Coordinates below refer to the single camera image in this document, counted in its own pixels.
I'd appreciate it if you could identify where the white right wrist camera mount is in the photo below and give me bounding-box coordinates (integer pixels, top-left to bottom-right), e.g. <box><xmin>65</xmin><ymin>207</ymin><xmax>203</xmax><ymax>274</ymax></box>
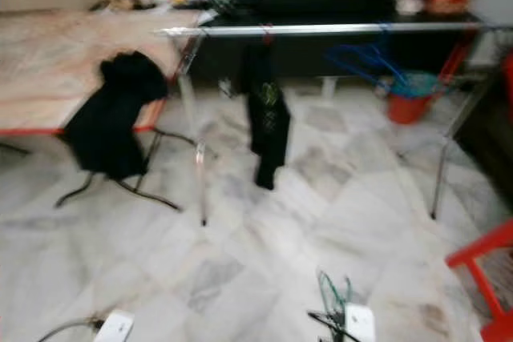
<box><xmin>343</xmin><ymin>302</ymin><xmax>376</xmax><ymax>342</ymax></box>

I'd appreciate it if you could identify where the orange plastic bucket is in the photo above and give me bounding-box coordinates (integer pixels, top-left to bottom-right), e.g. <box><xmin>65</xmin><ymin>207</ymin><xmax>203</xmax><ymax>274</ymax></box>
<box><xmin>385</xmin><ymin>72</ymin><xmax>442</xmax><ymax>125</ymax></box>

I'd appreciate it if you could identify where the marble pattern folding table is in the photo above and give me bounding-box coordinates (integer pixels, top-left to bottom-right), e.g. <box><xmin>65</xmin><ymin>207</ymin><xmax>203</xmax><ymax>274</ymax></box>
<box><xmin>0</xmin><ymin>10</ymin><xmax>201</xmax><ymax>211</ymax></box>

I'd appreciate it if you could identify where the blue plastic hanger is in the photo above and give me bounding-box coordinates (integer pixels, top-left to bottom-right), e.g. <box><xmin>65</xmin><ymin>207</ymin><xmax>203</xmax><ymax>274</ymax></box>
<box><xmin>325</xmin><ymin>42</ymin><xmax>418</xmax><ymax>95</ymax></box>

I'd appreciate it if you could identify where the black tv console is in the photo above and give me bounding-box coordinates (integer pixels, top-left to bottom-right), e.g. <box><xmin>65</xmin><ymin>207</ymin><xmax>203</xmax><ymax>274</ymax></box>
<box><xmin>184</xmin><ymin>0</ymin><xmax>490</xmax><ymax>82</ymax></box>

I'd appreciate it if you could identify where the black shirt with green logo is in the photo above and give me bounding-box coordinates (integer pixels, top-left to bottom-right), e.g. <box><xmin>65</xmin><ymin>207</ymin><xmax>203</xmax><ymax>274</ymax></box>
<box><xmin>60</xmin><ymin>51</ymin><xmax>169</xmax><ymax>183</ymax></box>
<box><xmin>236</xmin><ymin>42</ymin><xmax>292</xmax><ymax>191</ymax></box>

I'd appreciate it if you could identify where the teal plastic bag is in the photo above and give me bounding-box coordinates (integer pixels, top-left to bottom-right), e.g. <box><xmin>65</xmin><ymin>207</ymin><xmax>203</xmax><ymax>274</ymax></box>
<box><xmin>389</xmin><ymin>72</ymin><xmax>442</xmax><ymax>99</ymax></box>

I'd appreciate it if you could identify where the green plastic hanger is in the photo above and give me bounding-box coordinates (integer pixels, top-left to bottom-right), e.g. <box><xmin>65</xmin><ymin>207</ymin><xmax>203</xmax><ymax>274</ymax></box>
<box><xmin>315</xmin><ymin>270</ymin><xmax>353</xmax><ymax>335</ymax></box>

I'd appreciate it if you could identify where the dark grey sofa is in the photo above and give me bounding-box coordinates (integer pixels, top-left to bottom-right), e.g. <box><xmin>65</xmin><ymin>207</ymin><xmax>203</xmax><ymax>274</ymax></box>
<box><xmin>453</xmin><ymin>78</ymin><xmax>513</xmax><ymax>191</ymax></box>

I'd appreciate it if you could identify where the red plastic stool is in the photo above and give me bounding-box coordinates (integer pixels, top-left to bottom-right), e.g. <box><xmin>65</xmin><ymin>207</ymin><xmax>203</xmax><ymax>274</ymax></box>
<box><xmin>445</xmin><ymin>218</ymin><xmax>513</xmax><ymax>342</ymax></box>

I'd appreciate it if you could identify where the silver metal clothes rack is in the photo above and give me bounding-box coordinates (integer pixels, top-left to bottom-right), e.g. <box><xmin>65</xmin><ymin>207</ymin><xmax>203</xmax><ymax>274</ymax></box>
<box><xmin>159</xmin><ymin>22</ymin><xmax>513</xmax><ymax>227</ymax></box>

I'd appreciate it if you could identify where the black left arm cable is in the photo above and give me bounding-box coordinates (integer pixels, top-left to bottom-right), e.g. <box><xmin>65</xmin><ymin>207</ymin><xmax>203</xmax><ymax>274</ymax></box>
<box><xmin>38</xmin><ymin>318</ymin><xmax>101</xmax><ymax>342</ymax></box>

